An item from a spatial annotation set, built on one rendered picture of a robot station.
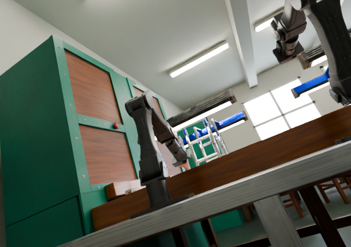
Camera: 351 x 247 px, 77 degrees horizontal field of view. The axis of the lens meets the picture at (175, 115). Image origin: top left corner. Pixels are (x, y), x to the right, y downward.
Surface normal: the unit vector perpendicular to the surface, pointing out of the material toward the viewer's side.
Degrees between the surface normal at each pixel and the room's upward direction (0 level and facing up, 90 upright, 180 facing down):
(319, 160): 90
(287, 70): 90
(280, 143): 90
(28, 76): 90
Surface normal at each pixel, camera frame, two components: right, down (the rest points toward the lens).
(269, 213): -0.38, -0.21
